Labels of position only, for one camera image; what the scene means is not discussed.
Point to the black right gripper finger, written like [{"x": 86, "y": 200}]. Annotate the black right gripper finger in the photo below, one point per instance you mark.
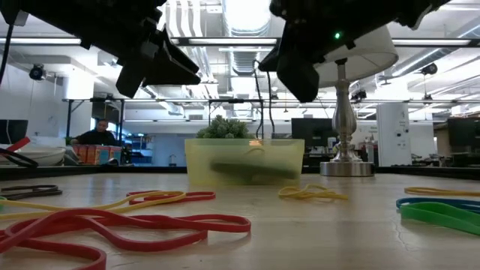
[{"x": 270, "y": 64}]

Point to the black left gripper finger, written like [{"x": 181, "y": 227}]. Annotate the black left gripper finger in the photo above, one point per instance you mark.
[
  {"x": 187, "y": 75},
  {"x": 161, "y": 67}
]

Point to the yellow rubber band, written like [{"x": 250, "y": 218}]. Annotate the yellow rubber band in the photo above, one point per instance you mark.
[
  {"x": 431, "y": 191},
  {"x": 176, "y": 195},
  {"x": 300, "y": 193}
]

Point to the red rubber band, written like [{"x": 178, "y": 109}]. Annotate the red rubber band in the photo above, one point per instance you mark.
[
  {"x": 90, "y": 255},
  {"x": 202, "y": 195},
  {"x": 75, "y": 213}
]

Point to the large black rubber band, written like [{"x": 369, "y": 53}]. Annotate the large black rubber band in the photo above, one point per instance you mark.
[{"x": 45, "y": 193}]

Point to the blue rubber band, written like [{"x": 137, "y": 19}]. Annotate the blue rubber band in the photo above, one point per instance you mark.
[{"x": 412, "y": 200}]

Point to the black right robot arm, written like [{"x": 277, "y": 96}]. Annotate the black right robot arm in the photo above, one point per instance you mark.
[{"x": 393, "y": 9}]

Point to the yellow translucent plastic bin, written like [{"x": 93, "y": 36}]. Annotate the yellow translucent plastic bin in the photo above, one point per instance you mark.
[{"x": 243, "y": 153}]

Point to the green artificial succulent plant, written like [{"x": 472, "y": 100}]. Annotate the green artificial succulent plant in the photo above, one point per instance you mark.
[{"x": 225, "y": 129}]

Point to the black monitor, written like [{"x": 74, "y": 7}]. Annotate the black monitor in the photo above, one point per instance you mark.
[
  {"x": 13, "y": 131},
  {"x": 311, "y": 131}
]

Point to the white shade silver table lamp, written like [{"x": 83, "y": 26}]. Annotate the white shade silver table lamp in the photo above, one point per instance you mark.
[{"x": 345, "y": 120}]

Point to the person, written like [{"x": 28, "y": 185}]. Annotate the person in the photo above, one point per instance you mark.
[{"x": 97, "y": 138}]

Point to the orange box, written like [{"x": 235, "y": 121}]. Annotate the orange box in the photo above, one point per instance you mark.
[{"x": 97, "y": 154}]

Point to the white pillar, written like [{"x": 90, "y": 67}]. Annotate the white pillar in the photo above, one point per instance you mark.
[{"x": 392, "y": 135}]

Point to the white bowl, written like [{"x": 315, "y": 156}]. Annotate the white bowl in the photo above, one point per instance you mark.
[{"x": 45, "y": 155}]

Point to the red strip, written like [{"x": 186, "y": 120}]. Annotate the red strip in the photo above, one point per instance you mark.
[{"x": 18, "y": 144}]

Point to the black cabinet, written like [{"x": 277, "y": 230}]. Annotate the black cabinet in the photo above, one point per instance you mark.
[{"x": 465, "y": 135}]

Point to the silver ventilation duct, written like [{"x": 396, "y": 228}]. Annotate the silver ventilation duct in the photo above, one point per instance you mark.
[{"x": 245, "y": 62}]

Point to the black background workstation frame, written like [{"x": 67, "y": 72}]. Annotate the black background workstation frame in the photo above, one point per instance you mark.
[{"x": 122, "y": 123}]

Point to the black ceiling camera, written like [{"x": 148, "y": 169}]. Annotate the black ceiling camera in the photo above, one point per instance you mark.
[
  {"x": 429, "y": 69},
  {"x": 37, "y": 72}
]

